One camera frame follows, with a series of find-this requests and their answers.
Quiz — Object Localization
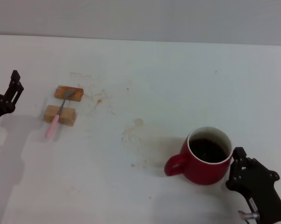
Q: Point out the pink handled metal spoon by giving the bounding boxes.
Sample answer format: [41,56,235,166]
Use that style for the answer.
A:
[45,88,76,138]

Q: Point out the red ceramic cup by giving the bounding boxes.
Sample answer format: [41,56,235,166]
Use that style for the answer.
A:
[164,126,234,186]

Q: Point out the dark coffee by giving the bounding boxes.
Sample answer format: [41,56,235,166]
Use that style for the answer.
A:
[190,133,228,163]

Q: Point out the stained wooden block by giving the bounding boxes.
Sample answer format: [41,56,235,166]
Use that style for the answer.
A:
[54,85,84,102]

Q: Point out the plain wooden block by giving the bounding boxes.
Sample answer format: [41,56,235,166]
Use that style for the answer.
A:
[43,105,77,127]

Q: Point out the silver plug with red wire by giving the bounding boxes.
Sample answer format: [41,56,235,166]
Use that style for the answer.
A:
[238,210,260,221]

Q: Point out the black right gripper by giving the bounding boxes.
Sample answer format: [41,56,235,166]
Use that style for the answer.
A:
[225,147,281,224]

